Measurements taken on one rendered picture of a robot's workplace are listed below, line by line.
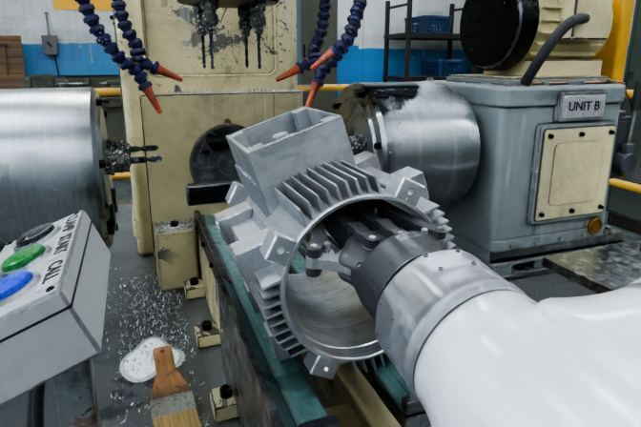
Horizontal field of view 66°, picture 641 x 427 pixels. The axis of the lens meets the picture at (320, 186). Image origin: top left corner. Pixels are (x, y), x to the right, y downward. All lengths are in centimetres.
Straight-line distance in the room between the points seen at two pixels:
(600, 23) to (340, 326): 77
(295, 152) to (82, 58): 556
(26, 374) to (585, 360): 30
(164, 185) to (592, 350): 80
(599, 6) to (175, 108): 79
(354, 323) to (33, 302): 31
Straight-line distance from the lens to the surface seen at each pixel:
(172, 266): 94
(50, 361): 35
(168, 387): 69
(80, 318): 34
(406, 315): 30
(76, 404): 45
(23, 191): 73
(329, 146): 49
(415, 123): 84
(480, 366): 26
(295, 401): 47
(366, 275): 36
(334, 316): 54
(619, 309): 29
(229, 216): 53
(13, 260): 40
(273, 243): 40
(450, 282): 30
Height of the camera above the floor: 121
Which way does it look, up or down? 14 degrees down
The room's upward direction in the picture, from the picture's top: straight up
